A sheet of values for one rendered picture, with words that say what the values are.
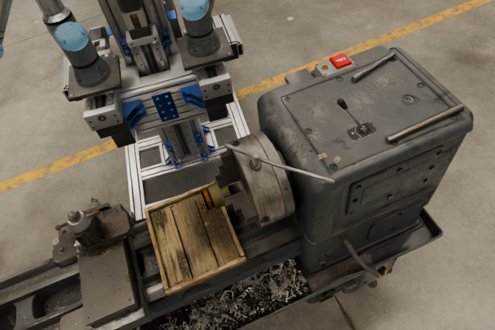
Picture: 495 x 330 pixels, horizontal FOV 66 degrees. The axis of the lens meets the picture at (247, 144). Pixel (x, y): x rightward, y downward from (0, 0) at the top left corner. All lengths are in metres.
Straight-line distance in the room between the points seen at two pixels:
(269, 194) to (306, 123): 0.26
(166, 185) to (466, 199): 1.87
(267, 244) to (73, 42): 1.06
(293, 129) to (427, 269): 1.45
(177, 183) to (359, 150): 1.50
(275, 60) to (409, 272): 2.00
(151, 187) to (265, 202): 1.40
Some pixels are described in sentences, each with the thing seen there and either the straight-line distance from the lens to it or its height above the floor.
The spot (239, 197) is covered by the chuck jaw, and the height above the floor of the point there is 1.10.
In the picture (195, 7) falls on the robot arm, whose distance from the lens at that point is 1.60.
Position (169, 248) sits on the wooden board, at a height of 0.89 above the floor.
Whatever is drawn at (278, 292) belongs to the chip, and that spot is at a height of 0.61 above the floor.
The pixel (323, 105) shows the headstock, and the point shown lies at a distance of 1.31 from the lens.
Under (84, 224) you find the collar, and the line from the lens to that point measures 1.37.
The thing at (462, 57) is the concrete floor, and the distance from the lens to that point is 3.66.
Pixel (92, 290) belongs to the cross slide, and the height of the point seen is 0.97.
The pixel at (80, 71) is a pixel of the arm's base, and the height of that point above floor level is 1.24.
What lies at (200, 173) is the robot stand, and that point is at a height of 0.21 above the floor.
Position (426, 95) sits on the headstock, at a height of 1.25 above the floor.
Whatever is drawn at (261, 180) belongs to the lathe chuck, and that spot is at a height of 1.21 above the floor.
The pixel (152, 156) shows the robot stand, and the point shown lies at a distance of 2.65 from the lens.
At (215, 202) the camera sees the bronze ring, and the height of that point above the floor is 1.10.
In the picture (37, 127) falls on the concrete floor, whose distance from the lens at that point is 3.60.
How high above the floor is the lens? 2.21
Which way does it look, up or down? 52 degrees down
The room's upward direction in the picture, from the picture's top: 10 degrees counter-clockwise
